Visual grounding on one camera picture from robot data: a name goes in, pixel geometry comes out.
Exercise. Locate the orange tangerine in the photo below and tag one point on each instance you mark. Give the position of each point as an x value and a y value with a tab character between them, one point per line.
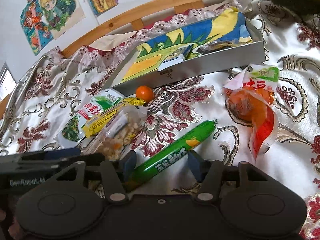
145	93

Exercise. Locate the window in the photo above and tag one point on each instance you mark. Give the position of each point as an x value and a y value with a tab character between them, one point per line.
6	82

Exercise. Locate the clear nut snack packet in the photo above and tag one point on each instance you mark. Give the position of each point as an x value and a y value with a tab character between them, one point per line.
126	132

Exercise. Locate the green white snack packet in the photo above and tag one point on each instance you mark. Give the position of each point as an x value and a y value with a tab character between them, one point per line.
105	100

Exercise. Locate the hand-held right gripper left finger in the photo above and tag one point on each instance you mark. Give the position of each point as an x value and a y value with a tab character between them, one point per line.
128	166

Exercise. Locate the cream pillow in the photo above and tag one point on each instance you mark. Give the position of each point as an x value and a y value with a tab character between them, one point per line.
112	41

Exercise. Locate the yellow snack bar packet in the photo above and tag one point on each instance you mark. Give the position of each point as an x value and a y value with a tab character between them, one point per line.
100	122

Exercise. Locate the green sausage stick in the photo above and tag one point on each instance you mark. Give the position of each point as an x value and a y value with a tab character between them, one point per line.
175	150

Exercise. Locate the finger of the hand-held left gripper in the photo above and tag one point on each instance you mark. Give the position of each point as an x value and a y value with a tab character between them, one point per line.
65	153
90	158

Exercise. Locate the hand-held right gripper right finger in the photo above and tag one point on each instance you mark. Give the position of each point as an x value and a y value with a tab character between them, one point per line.
193	165

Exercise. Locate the wooden bed frame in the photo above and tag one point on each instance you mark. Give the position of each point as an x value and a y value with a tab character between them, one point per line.
150	5

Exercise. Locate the cartoon figure wall poster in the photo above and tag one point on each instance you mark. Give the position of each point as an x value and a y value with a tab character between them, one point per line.
57	7

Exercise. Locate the silver metal tray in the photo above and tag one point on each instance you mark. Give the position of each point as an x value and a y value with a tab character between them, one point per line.
212	62

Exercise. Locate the white blue small packet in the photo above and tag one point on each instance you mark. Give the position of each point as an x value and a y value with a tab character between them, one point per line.
175	60

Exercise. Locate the painted paper tray liner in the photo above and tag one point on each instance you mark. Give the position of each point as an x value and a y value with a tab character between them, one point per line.
155	60

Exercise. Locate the blue orange wall poster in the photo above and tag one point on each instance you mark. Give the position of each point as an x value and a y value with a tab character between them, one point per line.
35	32

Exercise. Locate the orange red snack packet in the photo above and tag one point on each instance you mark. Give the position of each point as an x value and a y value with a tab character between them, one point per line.
250	100

